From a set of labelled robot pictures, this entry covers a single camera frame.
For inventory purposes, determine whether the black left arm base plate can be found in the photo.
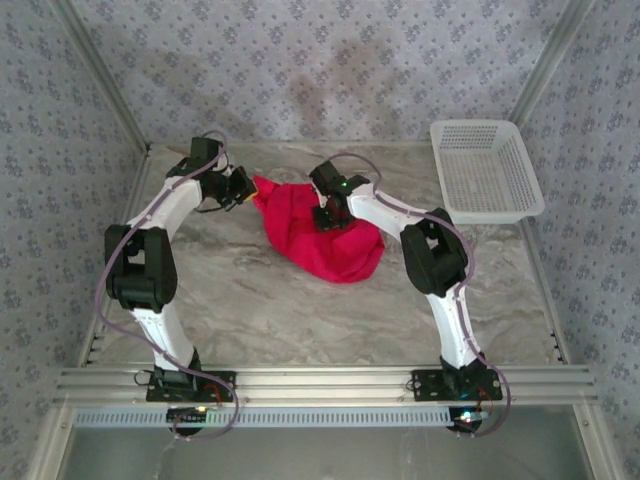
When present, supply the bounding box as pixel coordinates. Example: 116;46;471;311
146;368;237;404

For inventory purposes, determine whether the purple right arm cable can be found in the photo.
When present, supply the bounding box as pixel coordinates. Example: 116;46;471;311
324;152;514;439

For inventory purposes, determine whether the white perforated plastic basket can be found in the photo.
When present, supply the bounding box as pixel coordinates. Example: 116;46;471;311
429;119;545;225

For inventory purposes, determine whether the white slotted cable duct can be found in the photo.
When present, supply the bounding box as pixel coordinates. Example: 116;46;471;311
74;405;454;430

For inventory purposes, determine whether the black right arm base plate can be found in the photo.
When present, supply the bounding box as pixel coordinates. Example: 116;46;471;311
410;368;504;401

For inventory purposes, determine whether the aluminium frame post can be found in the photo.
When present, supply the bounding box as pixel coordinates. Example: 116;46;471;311
509;0;599;126
47;0;154;154

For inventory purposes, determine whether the grooved aluminium mounting rail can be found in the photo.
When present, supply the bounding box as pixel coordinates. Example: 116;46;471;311
52;364;600;407

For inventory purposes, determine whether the grey metal sheet panel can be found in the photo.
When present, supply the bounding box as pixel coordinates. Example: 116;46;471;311
62;427;599;480

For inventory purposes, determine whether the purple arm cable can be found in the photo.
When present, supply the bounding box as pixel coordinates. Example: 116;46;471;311
94;129;242;442
324;152;514;439

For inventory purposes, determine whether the red t-shirt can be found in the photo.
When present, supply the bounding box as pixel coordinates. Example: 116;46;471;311
251;174;387;285

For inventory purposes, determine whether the black controller board with LED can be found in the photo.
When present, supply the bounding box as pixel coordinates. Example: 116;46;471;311
167;407;210;436
446;407;490;437

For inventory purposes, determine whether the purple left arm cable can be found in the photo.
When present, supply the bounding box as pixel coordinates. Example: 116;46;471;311
94;129;242;442

